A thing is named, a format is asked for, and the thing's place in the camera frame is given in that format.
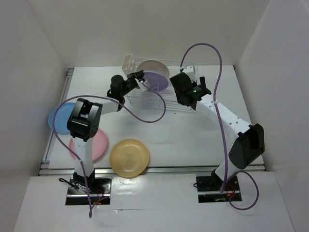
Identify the white cutlery holder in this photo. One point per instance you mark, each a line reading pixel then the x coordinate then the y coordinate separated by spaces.
pixel 126 64

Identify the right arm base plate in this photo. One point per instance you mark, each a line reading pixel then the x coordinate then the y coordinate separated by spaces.
pixel 209 192

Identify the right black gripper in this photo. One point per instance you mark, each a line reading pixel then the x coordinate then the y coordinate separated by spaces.
pixel 203 80

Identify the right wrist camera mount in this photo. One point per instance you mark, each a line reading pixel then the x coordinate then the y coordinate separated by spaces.
pixel 189 74

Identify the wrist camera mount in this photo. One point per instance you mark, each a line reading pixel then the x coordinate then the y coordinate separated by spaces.
pixel 189 74
pixel 141 85

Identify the cream plate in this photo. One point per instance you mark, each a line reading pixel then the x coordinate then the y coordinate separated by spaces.
pixel 155 66

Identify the orange plate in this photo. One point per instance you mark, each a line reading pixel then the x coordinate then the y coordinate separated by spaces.
pixel 129 158

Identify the pink plate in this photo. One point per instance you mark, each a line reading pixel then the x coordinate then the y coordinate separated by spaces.
pixel 99 145

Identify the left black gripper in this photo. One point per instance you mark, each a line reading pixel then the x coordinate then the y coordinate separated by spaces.
pixel 138 75

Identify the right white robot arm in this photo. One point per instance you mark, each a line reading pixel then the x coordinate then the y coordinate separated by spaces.
pixel 248 139

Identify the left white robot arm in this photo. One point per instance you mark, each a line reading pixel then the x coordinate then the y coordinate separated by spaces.
pixel 84 120

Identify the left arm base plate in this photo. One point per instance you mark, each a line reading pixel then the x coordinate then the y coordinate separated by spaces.
pixel 99 192

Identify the white wire dish rack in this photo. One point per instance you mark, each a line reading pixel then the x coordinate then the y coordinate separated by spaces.
pixel 148 98

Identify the blue plate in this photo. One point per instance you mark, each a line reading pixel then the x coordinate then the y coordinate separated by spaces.
pixel 59 123

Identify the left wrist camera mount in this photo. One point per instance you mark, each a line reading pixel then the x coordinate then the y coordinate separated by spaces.
pixel 141 85

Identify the purple plate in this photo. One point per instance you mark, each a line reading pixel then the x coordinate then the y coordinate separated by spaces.
pixel 155 80

